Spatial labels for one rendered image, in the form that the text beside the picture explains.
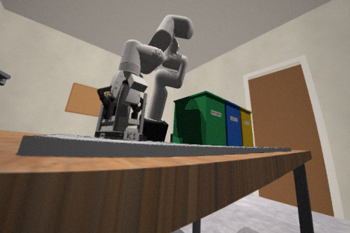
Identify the yellow open-top bin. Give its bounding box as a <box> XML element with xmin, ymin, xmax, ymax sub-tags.
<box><xmin>239</xmin><ymin>107</ymin><xmax>254</xmax><ymax>147</ymax></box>

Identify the green bin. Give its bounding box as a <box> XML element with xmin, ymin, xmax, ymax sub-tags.
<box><xmin>173</xmin><ymin>91</ymin><xmax>227</xmax><ymax>146</ymax></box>

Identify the blue open bin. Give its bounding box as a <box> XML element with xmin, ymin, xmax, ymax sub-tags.
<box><xmin>224</xmin><ymin>100</ymin><xmax>242</xmax><ymax>146</ymax></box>

